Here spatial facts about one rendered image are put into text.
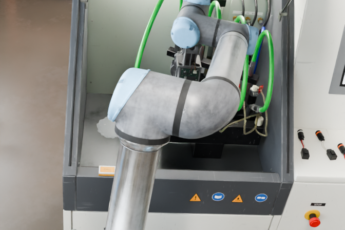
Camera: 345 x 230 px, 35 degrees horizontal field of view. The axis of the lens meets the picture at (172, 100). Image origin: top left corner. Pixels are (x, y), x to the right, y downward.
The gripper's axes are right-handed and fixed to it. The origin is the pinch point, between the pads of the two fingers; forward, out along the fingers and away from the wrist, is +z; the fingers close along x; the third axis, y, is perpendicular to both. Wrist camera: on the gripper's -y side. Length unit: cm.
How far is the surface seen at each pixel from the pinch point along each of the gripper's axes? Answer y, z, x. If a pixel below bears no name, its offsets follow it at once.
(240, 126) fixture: 1.2, 13.1, 21.0
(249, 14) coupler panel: -30.4, -11.1, 24.7
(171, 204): 22.7, 28.0, -1.8
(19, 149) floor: -83, 110, -69
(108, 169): 21.0, 15.0, -21.9
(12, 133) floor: -95, 110, -75
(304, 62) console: -4.5, -9.8, 38.2
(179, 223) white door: 22.6, 37.1, 1.9
